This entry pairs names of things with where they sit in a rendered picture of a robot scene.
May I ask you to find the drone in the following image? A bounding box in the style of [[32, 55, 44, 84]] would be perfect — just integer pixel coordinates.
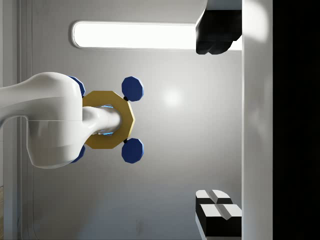
[[67, 76, 145, 165]]

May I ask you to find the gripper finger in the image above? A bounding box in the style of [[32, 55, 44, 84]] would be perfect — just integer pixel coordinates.
[[195, 0, 243, 56], [195, 189, 243, 240]]

